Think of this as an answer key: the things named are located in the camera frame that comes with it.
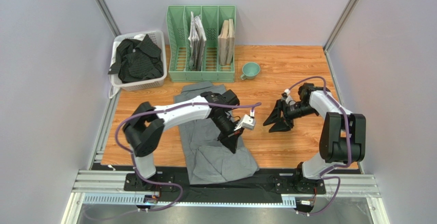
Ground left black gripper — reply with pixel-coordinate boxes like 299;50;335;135
212;114;245;155

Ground grey long sleeve shirt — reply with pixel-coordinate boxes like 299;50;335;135
173;80;260;186

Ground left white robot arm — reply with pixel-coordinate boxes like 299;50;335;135
117;90;244;179

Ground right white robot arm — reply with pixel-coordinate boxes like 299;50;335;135
263;83;366;193

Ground teal cup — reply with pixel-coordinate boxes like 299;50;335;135
240;62;261;80

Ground brown books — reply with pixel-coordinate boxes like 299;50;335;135
217;18;235;66

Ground grey magazines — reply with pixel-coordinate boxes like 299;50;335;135
188;11;207;71

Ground black striped shirt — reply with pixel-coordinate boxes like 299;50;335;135
108;34;164;84

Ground green file organizer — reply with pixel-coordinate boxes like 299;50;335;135
166;5;236;83

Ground white laundry basket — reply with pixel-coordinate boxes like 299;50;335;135
108;30;167;91

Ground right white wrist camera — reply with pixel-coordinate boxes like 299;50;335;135
281;89;296;106

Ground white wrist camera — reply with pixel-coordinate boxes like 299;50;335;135
281;89;296;106
234;110;256;131

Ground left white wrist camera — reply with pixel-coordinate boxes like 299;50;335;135
234;110;256;131

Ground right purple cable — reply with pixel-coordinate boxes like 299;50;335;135
281;76;353;216

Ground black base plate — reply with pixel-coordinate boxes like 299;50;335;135
92;164;327;204

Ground aluminium frame rail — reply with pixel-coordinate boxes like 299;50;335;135
72;170;383;208

